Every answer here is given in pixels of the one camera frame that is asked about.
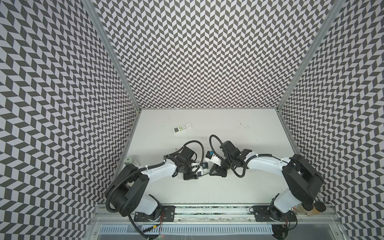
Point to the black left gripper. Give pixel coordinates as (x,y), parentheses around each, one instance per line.
(192,176)

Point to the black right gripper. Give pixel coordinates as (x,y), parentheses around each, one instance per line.
(218,170)

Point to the white remote with green buttons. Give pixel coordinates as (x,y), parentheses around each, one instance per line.
(182,128)

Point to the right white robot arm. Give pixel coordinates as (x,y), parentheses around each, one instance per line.
(303,180)

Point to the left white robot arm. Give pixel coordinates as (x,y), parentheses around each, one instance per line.
(126,194)

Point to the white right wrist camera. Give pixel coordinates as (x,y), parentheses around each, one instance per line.
(211,157)

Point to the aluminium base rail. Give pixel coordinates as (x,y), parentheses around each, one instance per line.
(215,214)

